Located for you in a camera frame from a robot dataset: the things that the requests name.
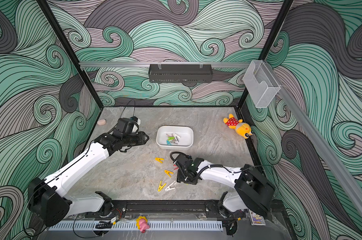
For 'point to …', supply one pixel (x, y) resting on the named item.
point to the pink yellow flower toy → (141, 223)
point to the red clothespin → (177, 168)
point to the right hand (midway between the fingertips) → (180, 181)
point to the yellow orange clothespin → (168, 173)
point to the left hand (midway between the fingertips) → (147, 136)
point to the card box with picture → (256, 219)
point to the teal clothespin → (168, 142)
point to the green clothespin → (170, 138)
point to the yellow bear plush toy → (243, 129)
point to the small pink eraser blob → (101, 122)
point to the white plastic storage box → (186, 142)
